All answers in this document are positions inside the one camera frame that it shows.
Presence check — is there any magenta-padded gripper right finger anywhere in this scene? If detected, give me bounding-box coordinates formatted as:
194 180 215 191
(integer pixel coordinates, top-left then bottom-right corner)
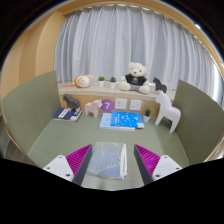
133 143 184 186

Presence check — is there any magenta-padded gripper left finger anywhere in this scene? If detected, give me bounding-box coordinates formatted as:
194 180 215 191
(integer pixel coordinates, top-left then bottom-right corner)
42 143 94 187

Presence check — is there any blue towel with yellow print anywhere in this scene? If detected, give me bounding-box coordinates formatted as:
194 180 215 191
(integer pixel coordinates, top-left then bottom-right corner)
85 141 129 181

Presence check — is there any dark blue book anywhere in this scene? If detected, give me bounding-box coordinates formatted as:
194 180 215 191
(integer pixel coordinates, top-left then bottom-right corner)
53 107 83 123

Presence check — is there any tiny potted plant white pot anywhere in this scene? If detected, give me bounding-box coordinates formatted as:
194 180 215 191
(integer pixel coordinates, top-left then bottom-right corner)
142 107 152 123

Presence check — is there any tall white horse figurine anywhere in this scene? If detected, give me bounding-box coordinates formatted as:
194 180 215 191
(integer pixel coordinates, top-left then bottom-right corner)
154 90 182 134

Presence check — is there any green desk partition panel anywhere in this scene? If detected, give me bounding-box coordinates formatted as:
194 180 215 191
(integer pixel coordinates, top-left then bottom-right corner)
1 69 61 155
172 79 224 166

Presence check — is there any light blue book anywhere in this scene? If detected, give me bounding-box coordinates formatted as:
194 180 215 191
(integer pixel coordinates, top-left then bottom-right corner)
99 112 136 132

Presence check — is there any dark grey horse figurine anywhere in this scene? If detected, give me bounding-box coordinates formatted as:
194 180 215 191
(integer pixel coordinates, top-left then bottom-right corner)
62 93 81 113

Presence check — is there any pink horse figurine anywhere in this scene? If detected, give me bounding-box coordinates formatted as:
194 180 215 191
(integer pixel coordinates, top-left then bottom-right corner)
84 99 103 119

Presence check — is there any round purple number sign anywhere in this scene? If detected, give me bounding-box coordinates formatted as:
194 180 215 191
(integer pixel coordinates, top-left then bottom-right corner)
100 98 116 114

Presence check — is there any small dark horse figurine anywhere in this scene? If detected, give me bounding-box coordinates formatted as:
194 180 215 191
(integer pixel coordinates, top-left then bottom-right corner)
152 76 168 94

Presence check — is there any orange and white plush toy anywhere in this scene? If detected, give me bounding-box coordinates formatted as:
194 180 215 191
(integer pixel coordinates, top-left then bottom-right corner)
73 74 94 89

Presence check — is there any white teddy bear black shirt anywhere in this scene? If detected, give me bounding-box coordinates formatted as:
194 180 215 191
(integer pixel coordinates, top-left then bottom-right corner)
118 61 151 95

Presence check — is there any small potted plant white pot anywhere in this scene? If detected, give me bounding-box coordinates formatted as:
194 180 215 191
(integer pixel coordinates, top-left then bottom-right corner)
109 76 118 90
97 76 106 88

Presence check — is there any grey pleated curtain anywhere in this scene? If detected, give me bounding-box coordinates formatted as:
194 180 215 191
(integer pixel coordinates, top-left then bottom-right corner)
53 3 224 103

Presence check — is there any white wall socket plate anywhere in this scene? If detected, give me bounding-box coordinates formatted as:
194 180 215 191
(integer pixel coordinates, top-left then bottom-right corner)
114 97 128 111
129 99 143 112

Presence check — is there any wooden wall ledge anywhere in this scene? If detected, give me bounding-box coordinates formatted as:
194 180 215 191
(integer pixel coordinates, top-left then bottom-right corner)
58 80 176 118

